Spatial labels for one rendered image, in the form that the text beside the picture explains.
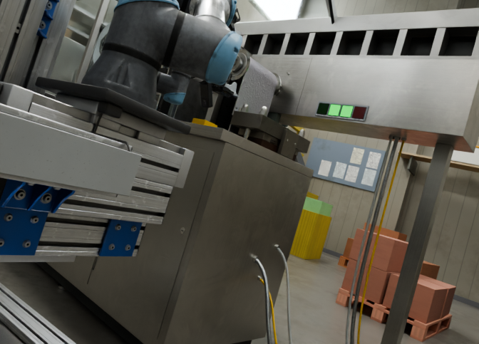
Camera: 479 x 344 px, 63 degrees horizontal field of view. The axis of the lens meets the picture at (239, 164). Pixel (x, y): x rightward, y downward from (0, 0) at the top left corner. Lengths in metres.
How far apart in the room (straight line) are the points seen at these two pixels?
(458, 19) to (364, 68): 0.39
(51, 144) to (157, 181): 0.35
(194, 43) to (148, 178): 0.29
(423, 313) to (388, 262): 0.45
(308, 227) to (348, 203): 2.05
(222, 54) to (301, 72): 1.25
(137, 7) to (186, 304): 1.00
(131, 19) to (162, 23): 0.06
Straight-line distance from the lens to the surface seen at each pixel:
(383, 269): 3.60
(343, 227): 7.72
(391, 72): 1.84
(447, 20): 1.88
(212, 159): 1.39
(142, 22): 0.82
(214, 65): 0.83
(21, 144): 0.54
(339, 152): 7.93
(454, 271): 7.39
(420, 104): 1.74
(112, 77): 0.79
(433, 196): 1.80
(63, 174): 0.58
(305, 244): 5.84
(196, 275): 1.44
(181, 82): 1.51
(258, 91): 1.87
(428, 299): 3.54
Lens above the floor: 0.73
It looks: 3 degrees up
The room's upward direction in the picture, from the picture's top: 17 degrees clockwise
